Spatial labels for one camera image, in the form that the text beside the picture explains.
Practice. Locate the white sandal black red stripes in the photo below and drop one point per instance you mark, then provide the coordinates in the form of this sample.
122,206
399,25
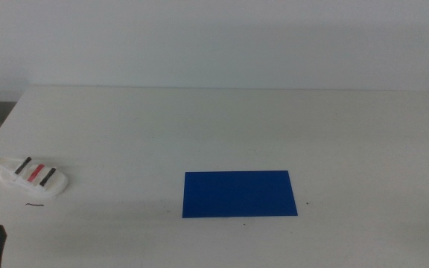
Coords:
56,184

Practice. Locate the blue rectangular mat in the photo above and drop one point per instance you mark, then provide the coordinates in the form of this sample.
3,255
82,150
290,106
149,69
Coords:
238,193

